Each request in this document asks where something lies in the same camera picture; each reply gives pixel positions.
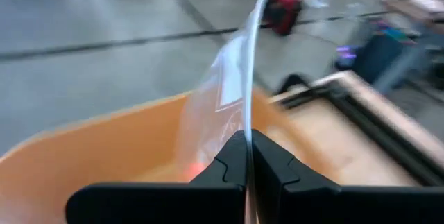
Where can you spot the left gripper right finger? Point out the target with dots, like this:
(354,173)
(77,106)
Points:
(329,205)

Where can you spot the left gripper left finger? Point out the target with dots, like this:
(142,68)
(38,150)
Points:
(156,205)

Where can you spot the clear plastic bag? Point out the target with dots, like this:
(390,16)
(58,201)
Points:
(229,78)

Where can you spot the yellow plastic bin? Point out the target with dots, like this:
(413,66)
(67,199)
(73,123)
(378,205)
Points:
(104,147)

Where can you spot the dark blue container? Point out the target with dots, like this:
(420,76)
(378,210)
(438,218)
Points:
(378,57)

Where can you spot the red black tool case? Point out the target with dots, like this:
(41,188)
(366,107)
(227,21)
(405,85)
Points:
(282,9)

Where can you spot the wooden background table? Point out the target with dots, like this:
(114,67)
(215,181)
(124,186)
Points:
(416,7)

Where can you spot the black aluminium table frame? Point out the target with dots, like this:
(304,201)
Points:
(381,127)

